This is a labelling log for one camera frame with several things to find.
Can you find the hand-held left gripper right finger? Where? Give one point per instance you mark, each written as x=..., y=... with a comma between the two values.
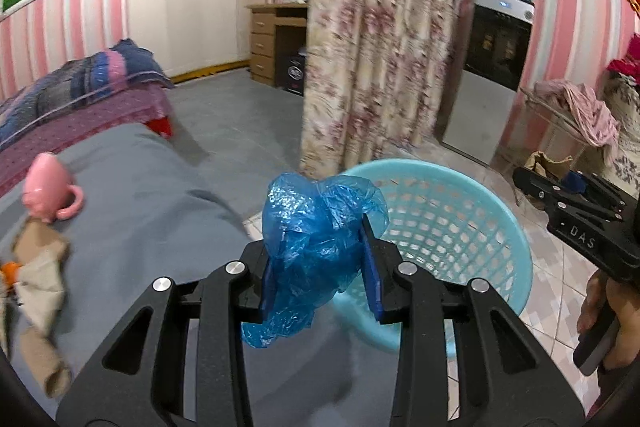
x=373, y=279

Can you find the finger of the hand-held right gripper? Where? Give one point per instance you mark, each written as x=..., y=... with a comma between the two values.
x=600, y=189
x=535, y=187

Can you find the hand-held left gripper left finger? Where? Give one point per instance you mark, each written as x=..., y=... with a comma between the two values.
x=266, y=289

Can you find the blue plastic bag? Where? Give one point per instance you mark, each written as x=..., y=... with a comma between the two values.
x=310, y=247

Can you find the light blue plastic basket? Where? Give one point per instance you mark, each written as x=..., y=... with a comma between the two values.
x=450, y=217

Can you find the cardboard tube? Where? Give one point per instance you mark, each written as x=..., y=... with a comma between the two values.
x=47, y=367

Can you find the person's right hand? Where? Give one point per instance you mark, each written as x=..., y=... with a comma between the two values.
x=625, y=327

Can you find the metal drying rack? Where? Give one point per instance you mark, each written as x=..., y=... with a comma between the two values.
x=555, y=132

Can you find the floral fabric cover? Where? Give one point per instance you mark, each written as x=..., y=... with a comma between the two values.
x=625, y=132

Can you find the pink garment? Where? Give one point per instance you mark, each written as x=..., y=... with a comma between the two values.
x=585, y=107

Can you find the red garment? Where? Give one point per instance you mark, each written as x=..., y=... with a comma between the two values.
x=625, y=64

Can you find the black and silver appliance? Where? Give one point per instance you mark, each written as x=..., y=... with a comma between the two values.
x=490, y=57

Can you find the floral curtain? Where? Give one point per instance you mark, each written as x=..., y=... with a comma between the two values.
x=370, y=57

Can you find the tan phone case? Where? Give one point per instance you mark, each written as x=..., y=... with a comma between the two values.
x=42, y=289

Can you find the bed with purple cover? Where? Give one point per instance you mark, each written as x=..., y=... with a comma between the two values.
x=100, y=112

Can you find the pink mug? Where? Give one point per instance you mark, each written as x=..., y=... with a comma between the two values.
x=45, y=187

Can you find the wooden desk with drawers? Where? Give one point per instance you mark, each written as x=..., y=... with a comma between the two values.
x=262, y=37

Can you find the small orange object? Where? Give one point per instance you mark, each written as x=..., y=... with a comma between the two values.
x=7, y=273

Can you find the plaid blanket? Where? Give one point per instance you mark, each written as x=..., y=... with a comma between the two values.
x=75, y=82

